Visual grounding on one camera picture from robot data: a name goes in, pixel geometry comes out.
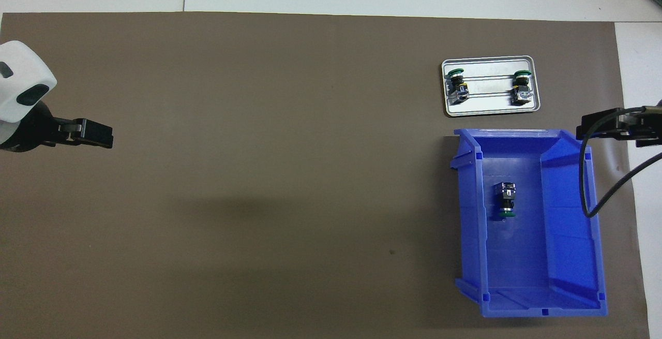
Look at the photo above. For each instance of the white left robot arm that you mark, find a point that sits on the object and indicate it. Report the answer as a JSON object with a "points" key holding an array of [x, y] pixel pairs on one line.
{"points": [[20, 70]]}

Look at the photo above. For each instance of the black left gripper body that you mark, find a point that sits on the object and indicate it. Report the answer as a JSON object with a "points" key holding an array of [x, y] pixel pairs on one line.
{"points": [[36, 132]]}

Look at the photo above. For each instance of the green push button switch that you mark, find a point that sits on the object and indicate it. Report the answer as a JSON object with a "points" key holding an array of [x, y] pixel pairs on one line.
{"points": [[507, 196], [457, 88], [521, 93]]}

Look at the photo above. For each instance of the blue plastic storage bin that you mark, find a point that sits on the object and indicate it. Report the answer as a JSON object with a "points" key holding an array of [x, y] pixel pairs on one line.
{"points": [[543, 256]]}

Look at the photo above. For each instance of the silver metal tray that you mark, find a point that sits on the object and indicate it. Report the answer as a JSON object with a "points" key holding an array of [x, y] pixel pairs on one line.
{"points": [[491, 108]]}

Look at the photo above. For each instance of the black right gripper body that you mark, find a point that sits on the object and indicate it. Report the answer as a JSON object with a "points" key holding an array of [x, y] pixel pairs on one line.
{"points": [[651, 127]]}

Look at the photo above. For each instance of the brown table mat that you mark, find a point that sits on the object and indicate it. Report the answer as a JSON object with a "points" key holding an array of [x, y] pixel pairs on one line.
{"points": [[258, 173]]}

